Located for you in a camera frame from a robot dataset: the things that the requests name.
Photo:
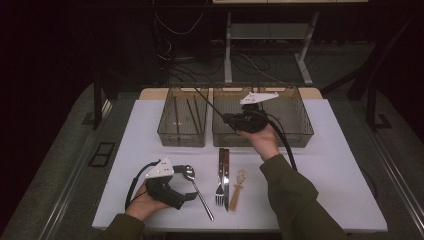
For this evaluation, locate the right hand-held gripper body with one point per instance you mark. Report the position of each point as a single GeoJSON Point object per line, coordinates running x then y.
{"type": "Point", "coordinates": [253, 121]}

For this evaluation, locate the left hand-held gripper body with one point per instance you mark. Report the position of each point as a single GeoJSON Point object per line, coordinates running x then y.
{"type": "Point", "coordinates": [160, 189]}

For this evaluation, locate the clear brown plastic bin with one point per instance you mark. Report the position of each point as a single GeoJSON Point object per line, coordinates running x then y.
{"type": "Point", "coordinates": [293, 116]}
{"type": "Point", "coordinates": [226, 106]}
{"type": "Point", "coordinates": [183, 120]}

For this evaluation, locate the metal spoon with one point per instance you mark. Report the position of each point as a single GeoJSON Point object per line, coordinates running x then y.
{"type": "Point", "coordinates": [203, 200]}

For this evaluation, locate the black chopstick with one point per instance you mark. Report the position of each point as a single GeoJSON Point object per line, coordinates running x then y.
{"type": "Point", "coordinates": [192, 116]}
{"type": "Point", "coordinates": [210, 101]}

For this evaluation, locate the person's left hand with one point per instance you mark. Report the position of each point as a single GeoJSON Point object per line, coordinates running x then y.
{"type": "Point", "coordinates": [143, 207]}

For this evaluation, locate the person's right hand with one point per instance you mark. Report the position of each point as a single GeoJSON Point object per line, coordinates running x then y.
{"type": "Point", "coordinates": [265, 143]}

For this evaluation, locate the white table cover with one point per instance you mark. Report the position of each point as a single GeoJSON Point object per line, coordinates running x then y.
{"type": "Point", "coordinates": [150, 133]}

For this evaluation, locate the white standing desk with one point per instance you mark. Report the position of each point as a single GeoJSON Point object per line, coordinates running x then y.
{"type": "Point", "coordinates": [228, 50]}

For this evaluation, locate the black metal stand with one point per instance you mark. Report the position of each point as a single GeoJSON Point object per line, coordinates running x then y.
{"type": "Point", "coordinates": [371, 106]}
{"type": "Point", "coordinates": [97, 100]}

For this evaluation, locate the grey metal floor rail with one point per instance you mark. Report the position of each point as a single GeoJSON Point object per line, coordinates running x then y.
{"type": "Point", "coordinates": [400, 186]}
{"type": "Point", "coordinates": [66, 193]}

